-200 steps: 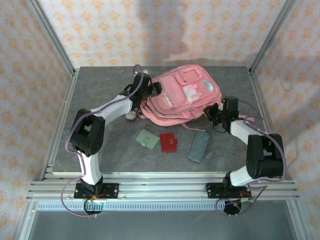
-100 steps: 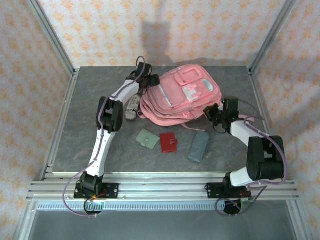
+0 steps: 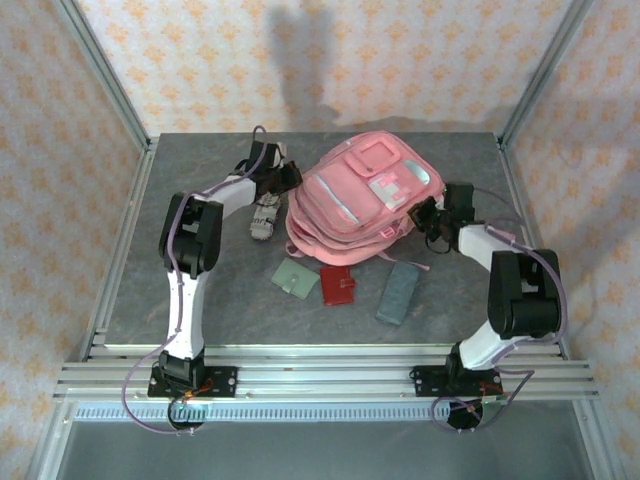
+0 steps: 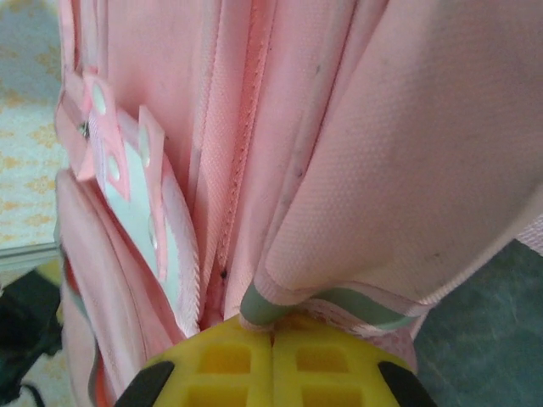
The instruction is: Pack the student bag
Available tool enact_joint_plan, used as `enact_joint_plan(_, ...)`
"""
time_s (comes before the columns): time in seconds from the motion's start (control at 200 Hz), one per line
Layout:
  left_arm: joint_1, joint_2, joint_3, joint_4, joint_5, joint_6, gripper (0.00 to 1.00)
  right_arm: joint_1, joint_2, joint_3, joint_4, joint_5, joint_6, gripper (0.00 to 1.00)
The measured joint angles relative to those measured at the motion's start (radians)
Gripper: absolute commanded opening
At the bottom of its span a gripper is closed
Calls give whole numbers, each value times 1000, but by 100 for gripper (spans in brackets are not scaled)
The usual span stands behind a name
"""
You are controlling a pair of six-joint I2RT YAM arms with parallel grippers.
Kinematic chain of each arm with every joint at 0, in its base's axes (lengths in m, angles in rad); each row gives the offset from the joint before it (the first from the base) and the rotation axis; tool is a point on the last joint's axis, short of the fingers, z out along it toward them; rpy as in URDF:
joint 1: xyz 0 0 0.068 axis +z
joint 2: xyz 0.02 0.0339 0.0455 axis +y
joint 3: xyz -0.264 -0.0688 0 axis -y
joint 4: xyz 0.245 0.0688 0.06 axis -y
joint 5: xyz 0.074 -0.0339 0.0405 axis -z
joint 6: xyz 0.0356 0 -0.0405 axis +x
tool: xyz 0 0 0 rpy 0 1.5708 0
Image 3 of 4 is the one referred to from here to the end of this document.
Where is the pink student backpack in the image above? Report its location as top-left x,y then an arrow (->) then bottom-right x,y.
284,129 -> 446,270

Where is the grey blue pencil case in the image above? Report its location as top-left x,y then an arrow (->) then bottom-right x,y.
374,262 -> 420,327

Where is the red wallet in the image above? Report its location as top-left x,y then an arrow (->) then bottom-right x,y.
319,264 -> 357,307

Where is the pale green wallet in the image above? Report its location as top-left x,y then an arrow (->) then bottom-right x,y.
271,257 -> 321,302

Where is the aluminium side rail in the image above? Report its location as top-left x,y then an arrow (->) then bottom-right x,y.
78,138 -> 161,362
497,139 -> 574,360

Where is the aluminium frame post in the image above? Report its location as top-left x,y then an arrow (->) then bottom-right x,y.
52,0 -> 151,151
499,0 -> 596,147

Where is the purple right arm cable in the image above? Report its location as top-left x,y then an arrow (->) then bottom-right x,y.
430,187 -> 571,434

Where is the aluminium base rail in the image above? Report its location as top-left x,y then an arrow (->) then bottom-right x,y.
52,343 -> 601,401

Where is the slotted grey cable tray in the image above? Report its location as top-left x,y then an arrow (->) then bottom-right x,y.
74,402 -> 501,424

